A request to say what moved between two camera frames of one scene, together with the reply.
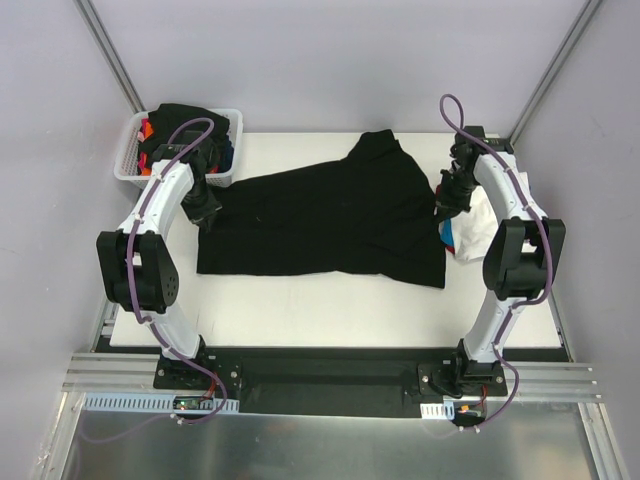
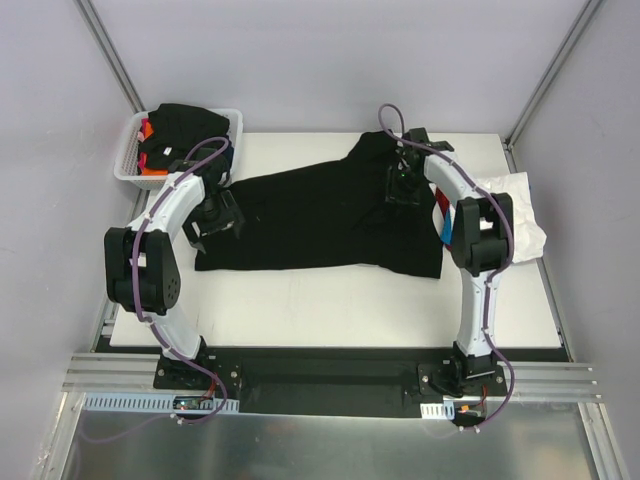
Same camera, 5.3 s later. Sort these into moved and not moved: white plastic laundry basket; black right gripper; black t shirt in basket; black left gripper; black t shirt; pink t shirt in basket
Moved: black right gripper; black left gripper
Not moved: pink t shirt in basket; black t shirt; white plastic laundry basket; black t shirt in basket
